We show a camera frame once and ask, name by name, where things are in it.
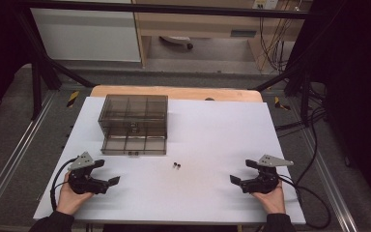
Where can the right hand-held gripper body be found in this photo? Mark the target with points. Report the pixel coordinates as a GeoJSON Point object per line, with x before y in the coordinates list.
{"type": "Point", "coordinates": [265, 180]}

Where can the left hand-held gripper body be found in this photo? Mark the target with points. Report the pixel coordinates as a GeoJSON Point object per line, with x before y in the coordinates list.
{"type": "Point", "coordinates": [83, 182]}

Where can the smoky transparent drawer box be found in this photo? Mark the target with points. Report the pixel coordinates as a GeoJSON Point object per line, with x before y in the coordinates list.
{"type": "Point", "coordinates": [133, 124]}

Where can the person's right hand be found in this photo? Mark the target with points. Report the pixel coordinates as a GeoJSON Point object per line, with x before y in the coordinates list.
{"type": "Point", "coordinates": [273, 201]}

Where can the person's left hand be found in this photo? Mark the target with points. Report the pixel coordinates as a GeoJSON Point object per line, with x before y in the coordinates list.
{"type": "Point", "coordinates": [69, 201]}

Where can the white table board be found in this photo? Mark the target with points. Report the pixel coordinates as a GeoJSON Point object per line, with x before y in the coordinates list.
{"type": "Point", "coordinates": [206, 141]}

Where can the yellow black floor tape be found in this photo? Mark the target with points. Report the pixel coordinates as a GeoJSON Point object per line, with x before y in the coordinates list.
{"type": "Point", "coordinates": [281, 103]}
{"type": "Point", "coordinates": [72, 99]}

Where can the black metal stand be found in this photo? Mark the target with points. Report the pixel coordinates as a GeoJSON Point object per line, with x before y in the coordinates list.
{"type": "Point", "coordinates": [298, 80]}
{"type": "Point", "coordinates": [45, 67]}

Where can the wooden table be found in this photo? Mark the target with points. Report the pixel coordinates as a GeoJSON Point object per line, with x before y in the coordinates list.
{"type": "Point", "coordinates": [186, 92]}

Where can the white cabinet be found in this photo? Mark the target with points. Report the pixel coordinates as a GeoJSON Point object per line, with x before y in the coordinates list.
{"type": "Point", "coordinates": [87, 35]}

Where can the chair base with caster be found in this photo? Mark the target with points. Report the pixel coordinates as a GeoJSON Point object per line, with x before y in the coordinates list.
{"type": "Point", "coordinates": [177, 40]}

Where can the aluminium floor rail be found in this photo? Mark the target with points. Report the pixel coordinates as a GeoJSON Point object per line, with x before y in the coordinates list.
{"type": "Point", "coordinates": [16, 151]}
{"type": "Point", "coordinates": [330, 180]}

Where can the white wall socket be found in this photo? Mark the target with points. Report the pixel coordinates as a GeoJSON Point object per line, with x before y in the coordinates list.
{"type": "Point", "coordinates": [265, 4]}

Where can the black metal frame bar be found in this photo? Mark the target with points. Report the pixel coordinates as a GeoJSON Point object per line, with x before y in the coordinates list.
{"type": "Point", "coordinates": [161, 8]}

